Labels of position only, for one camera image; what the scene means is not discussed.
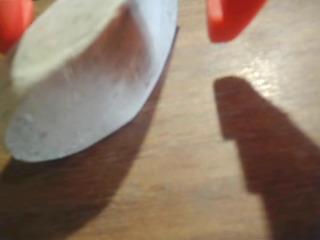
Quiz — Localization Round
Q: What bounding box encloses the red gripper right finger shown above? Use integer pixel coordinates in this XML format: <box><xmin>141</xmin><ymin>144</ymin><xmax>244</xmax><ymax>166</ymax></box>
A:
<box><xmin>206</xmin><ymin>0</ymin><xmax>268</xmax><ymax>44</ymax></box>

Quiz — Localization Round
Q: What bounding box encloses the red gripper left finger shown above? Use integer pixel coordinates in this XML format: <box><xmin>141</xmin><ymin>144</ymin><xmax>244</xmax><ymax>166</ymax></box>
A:
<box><xmin>0</xmin><ymin>0</ymin><xmax>35</xmax><ymax>55</ymax></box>

